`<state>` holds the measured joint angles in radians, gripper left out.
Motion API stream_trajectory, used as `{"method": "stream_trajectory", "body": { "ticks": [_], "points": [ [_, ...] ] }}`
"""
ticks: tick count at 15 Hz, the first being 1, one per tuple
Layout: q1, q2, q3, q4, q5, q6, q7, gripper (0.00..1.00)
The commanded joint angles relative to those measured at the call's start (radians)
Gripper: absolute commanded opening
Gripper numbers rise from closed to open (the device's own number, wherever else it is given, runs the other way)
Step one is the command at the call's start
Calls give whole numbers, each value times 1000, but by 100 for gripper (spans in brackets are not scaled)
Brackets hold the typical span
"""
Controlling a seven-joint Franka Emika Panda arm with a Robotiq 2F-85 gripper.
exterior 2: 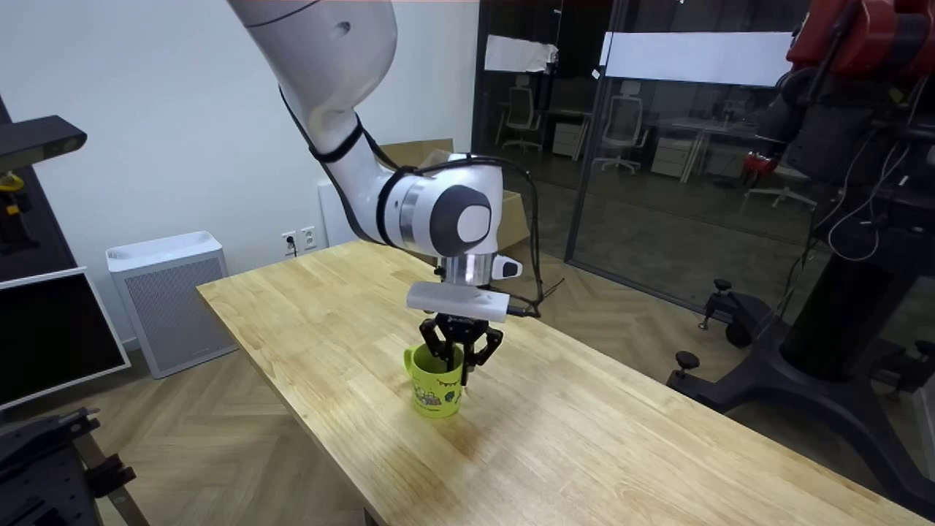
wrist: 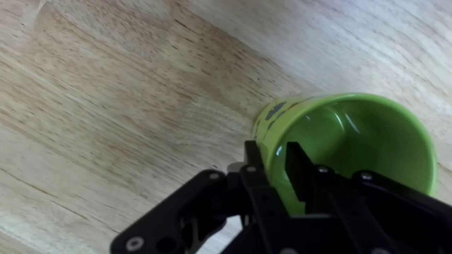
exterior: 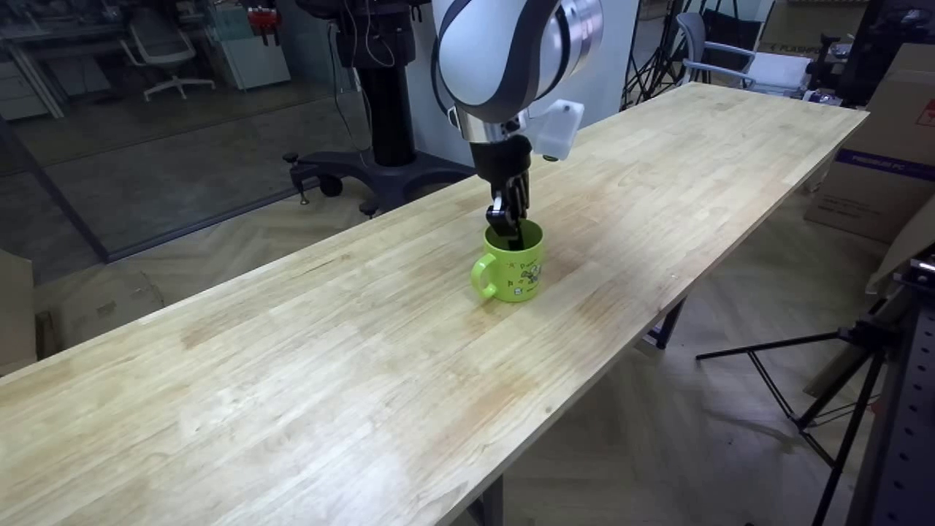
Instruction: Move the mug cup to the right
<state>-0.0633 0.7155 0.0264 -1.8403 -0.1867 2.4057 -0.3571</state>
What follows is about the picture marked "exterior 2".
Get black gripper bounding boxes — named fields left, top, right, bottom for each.
left=418, top=311, right=504, bottom=390

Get green printed mug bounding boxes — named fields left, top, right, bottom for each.
left=402, top=343, right=466, bottom=422

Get open brown cardboard box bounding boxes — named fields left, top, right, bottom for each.
left=377, top=137, right=534, bottom=257

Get white office chair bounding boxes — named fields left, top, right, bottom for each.
left=592, top=94, right=648, bottom=179

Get white air purifier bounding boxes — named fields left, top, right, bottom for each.
left=103, top=227, right=237, bottom=379

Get short white glass sticker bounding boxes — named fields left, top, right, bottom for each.
left=482, top=36, right=560, bottom=77

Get long white glass sticker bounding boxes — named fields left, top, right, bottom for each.
left=596, top=29, right=798, bottom=91

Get black metal cart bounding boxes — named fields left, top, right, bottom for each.
left=0, top=407, right=149, bottom=526

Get red machine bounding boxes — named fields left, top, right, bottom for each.
left=786, top=0, right=935, bottom=83

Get white wrist camera mount plate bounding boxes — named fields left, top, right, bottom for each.
left=407, top=277, right=515, bottom=324

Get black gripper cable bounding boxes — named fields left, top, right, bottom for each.
left=500, top=163, right=570, bottom=321

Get white wall outlet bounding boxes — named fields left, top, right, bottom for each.
left=281, top=226, right=320, bottom=257

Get black glass partition frame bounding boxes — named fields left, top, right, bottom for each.
left=469, top=0, right=626, bottom=265

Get black wheeled pedestal stand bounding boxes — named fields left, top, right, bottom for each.
left=667, top=68, right=935, bottom=521

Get white looped cable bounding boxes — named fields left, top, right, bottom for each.
left=824, top=125, right=915, bottom=268

